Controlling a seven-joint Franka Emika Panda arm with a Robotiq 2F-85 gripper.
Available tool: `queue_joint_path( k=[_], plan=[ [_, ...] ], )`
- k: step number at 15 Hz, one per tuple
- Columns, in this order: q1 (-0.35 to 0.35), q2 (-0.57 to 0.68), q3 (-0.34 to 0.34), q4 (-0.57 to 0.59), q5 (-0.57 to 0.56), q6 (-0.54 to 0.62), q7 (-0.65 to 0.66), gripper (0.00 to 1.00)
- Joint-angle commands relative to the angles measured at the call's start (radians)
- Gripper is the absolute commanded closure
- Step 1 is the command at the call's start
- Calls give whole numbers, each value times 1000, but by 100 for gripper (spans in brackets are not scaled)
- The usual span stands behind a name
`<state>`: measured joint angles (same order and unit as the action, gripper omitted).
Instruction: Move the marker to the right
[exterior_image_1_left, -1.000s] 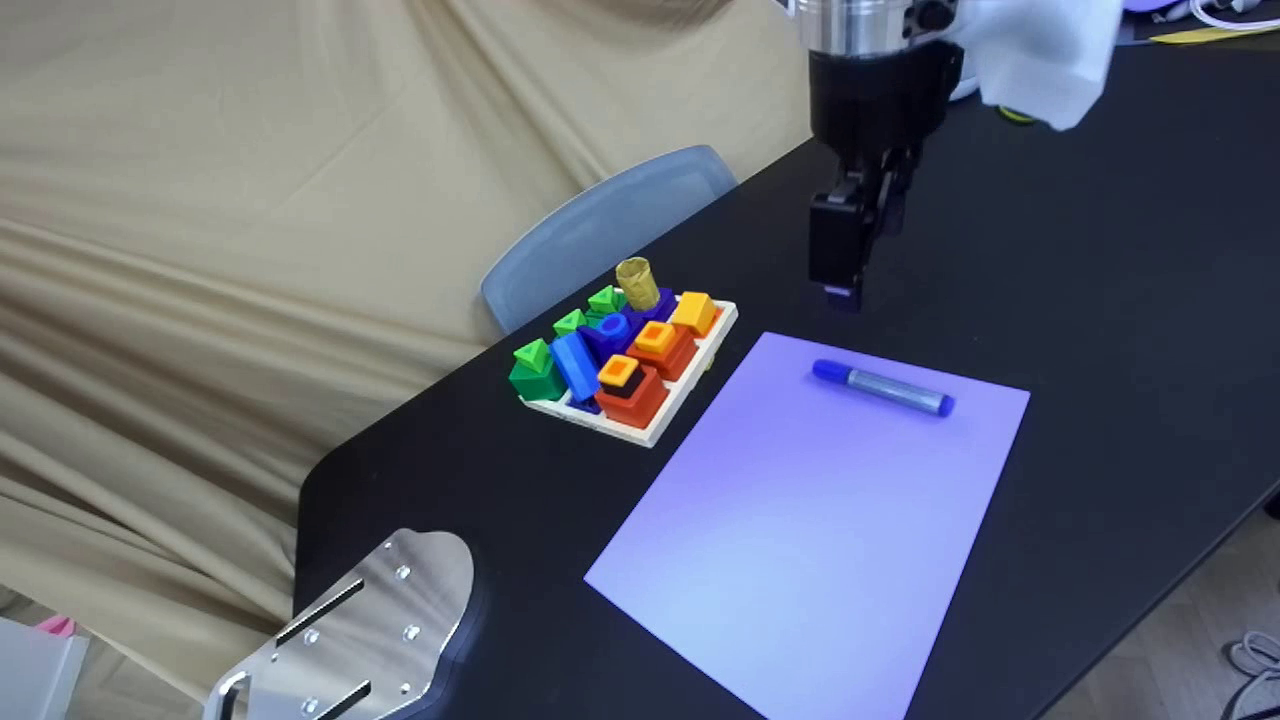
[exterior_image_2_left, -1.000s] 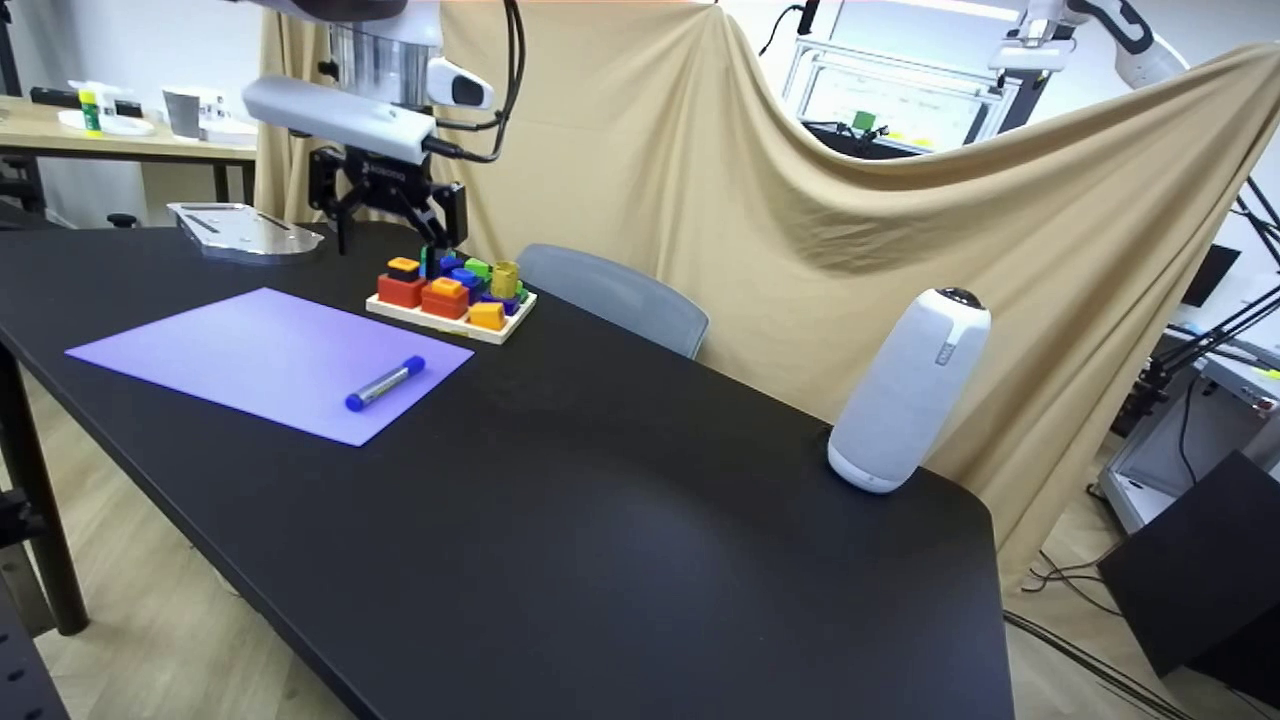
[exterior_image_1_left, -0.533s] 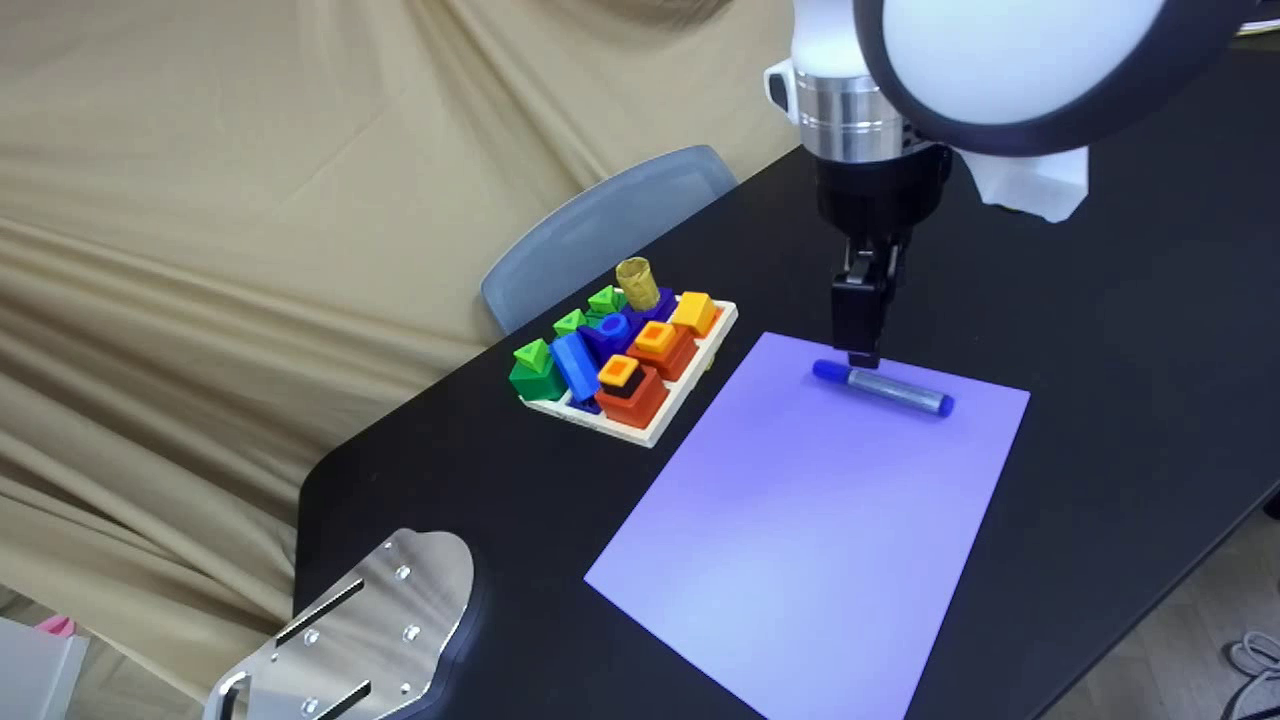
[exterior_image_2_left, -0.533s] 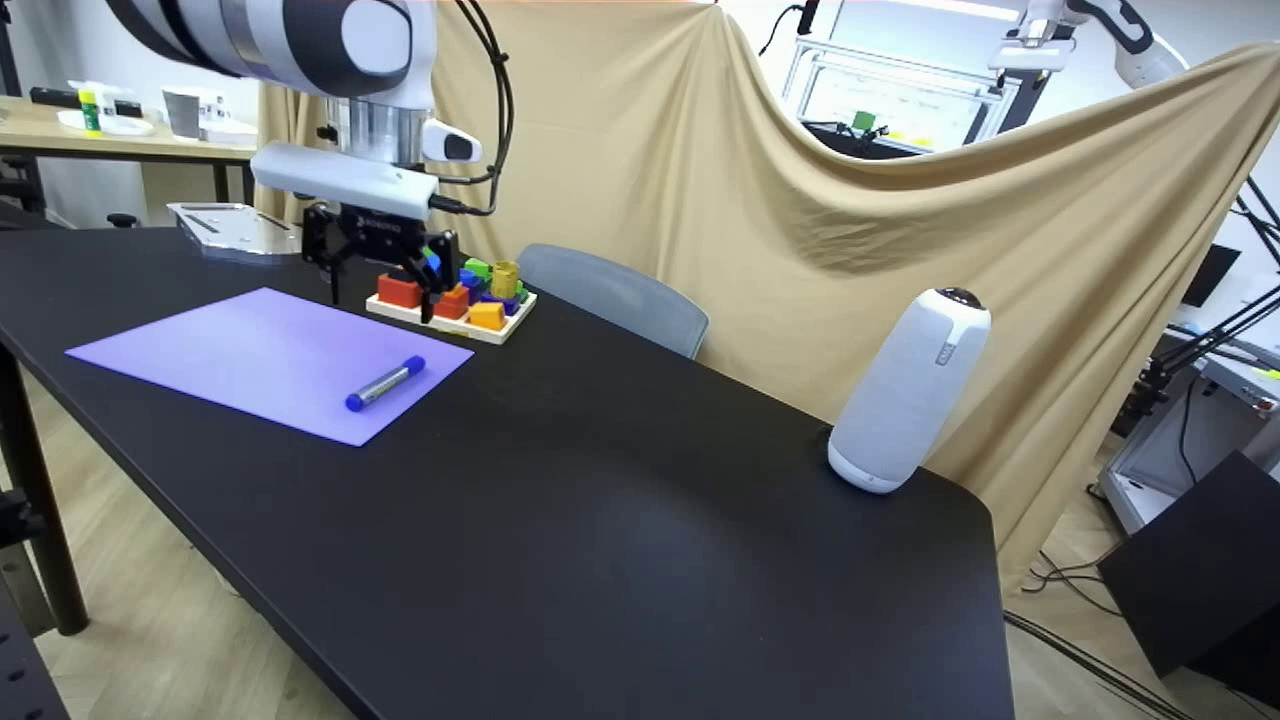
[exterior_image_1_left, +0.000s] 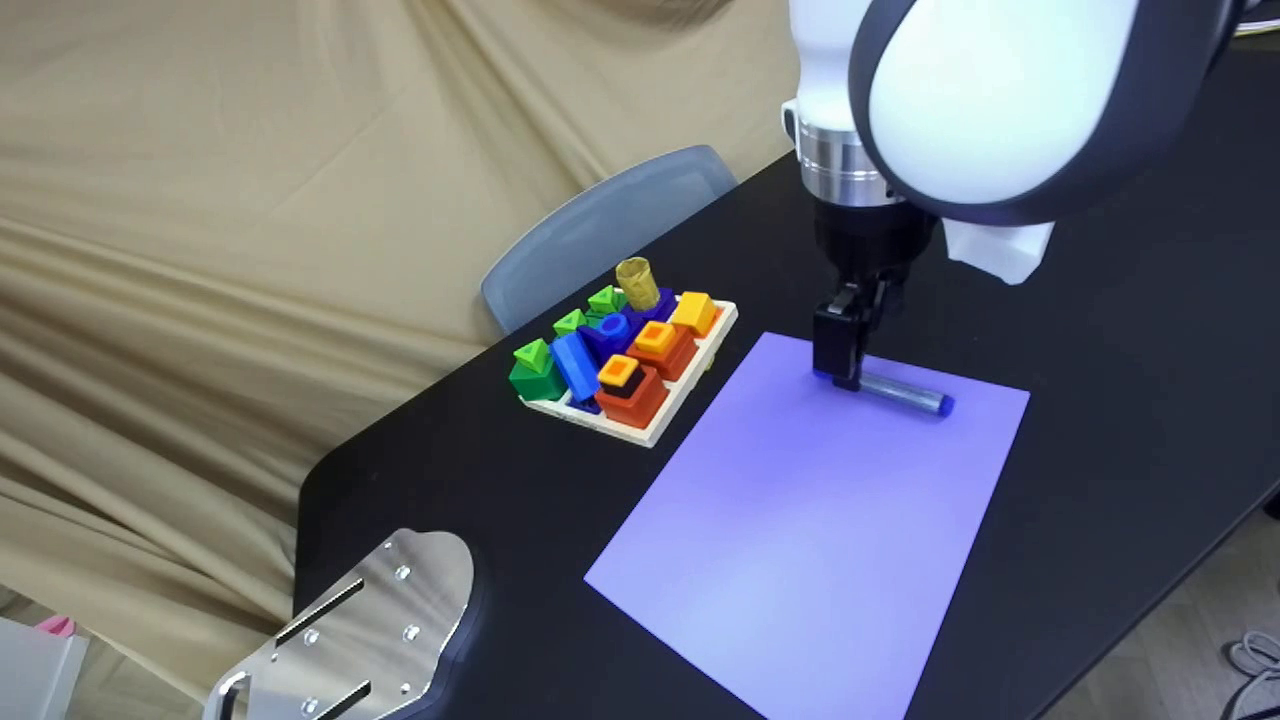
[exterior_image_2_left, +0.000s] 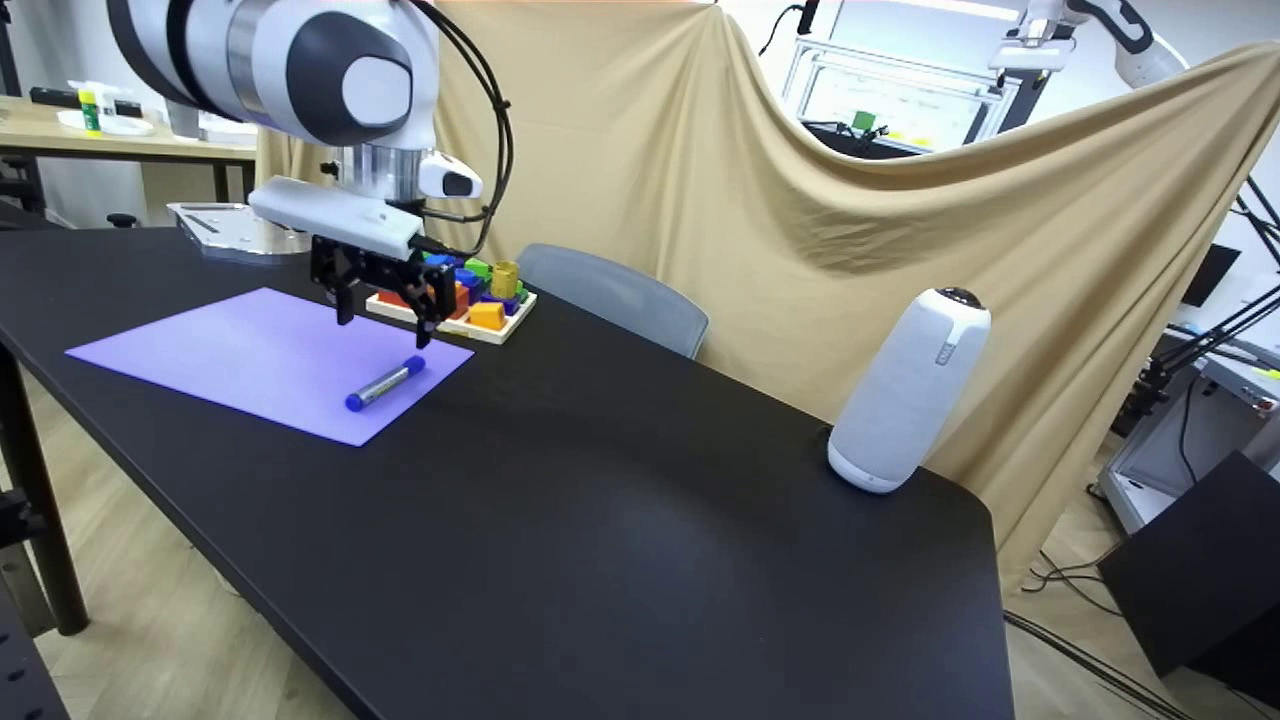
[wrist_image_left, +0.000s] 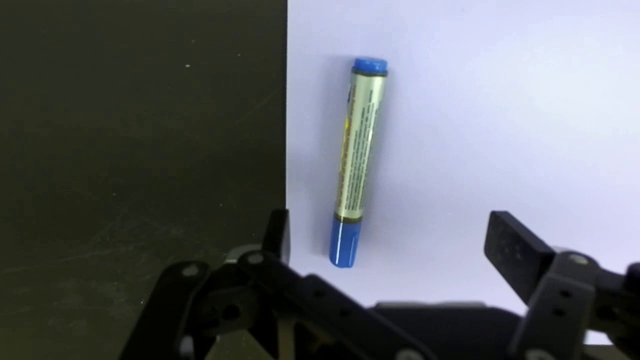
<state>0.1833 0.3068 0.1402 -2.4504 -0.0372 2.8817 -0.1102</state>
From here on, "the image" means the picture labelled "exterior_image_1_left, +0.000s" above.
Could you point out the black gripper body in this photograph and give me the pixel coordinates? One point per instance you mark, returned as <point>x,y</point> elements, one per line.
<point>868,240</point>

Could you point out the blue marker pen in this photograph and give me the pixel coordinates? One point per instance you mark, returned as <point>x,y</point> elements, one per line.
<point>920,396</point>

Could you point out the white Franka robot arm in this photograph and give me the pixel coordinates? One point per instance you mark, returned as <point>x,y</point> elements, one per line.
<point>1002,93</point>

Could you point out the white wooden block tray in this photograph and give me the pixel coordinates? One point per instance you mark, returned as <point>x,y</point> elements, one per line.
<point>673,404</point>

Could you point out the orange-red square block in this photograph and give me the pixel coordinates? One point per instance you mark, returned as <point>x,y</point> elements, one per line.
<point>663,346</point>

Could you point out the purple paper sheet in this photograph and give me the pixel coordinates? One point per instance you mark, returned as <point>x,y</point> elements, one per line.
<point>815,534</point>

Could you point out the yellow cylinder block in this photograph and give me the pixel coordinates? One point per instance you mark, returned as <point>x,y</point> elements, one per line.
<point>639,280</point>

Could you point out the red block with orange top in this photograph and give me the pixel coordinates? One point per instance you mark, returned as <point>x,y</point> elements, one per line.
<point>625,389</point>

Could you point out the blue bar block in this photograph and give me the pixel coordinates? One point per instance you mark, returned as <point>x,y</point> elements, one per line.
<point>578,371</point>

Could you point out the grey chair backrest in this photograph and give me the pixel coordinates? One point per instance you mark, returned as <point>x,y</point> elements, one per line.
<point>600,227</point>

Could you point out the green triangle block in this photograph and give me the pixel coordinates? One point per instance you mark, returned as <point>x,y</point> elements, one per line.
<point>533,371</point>

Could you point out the grey white floor object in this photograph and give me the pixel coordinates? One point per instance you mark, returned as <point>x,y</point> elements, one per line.
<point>1256,677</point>

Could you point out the silver metal mounting plate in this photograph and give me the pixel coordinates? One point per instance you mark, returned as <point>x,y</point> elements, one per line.
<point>372,613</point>

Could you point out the beige cloth curtain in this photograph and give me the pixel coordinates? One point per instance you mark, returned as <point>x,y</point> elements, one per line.
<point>201,266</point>

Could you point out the white plastic container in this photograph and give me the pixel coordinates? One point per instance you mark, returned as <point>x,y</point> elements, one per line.
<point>32,673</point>

